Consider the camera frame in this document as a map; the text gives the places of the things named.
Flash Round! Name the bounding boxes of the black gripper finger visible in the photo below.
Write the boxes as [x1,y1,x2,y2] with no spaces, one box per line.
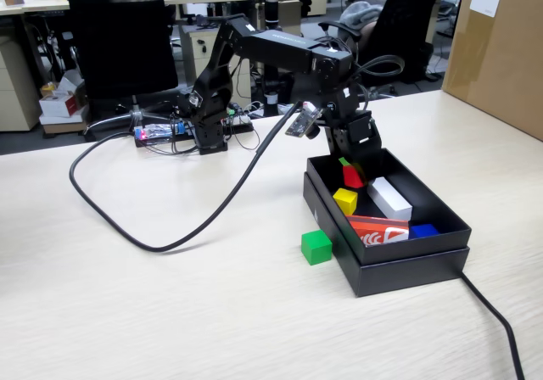
[328,135,354,169]
[353,139,386,182]

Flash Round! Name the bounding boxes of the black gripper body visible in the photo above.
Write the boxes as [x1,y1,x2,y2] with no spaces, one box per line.
[322,109,383,147]

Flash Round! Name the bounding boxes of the red cube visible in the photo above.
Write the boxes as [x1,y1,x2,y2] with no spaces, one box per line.
[342,165,367,189]

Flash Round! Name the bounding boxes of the yellow cube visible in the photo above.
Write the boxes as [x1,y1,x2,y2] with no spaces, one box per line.
[333,187,360,216]

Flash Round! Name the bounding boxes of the green cube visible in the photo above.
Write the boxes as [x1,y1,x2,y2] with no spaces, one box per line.
[300,229,333,265]

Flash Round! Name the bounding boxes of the orange and white card box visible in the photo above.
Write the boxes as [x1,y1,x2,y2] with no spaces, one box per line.
[346,215,411,249]

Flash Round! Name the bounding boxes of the black box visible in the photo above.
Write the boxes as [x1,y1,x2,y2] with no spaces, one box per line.
[302,146,473,299]

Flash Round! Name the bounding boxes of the large cardboard box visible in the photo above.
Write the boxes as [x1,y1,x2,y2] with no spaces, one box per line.
[440,0,543,140]

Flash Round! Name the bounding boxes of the flat cardboard box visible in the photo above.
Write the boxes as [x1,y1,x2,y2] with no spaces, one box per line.
[42,115,88,135]

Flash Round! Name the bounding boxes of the open white box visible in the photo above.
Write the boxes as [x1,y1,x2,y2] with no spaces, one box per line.
[57,69,87,97]

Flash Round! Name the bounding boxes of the white and red box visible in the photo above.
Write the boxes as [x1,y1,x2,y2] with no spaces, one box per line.
[39,91,86,119]

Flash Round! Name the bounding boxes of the white rectangular block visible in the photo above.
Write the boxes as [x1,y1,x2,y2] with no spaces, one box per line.
[367,176,413,221]

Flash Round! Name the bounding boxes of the blue cube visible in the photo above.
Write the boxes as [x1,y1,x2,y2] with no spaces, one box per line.
[408,223,440,240]

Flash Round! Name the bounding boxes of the black office chair chrome base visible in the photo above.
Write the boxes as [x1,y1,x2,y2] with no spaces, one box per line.
[317,0,446,101]

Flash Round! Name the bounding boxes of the grey cloth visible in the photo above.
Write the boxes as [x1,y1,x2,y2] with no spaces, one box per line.
[339,0,385,37]

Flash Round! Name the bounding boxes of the white shipping label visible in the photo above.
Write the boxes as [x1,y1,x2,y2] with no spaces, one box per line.
[470,0,501,19]

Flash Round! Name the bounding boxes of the blue control board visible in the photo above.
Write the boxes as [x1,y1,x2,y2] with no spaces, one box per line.
[134,121,188,142]

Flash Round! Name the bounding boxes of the black mesh office chair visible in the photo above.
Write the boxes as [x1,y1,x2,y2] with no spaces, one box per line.
[63,0,179,137]

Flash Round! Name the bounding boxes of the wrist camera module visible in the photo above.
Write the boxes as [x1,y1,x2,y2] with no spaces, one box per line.
[284,103,322,140]

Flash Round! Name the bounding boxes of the thin black servo cables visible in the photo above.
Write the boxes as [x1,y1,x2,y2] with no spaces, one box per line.
[350,54,406,101]

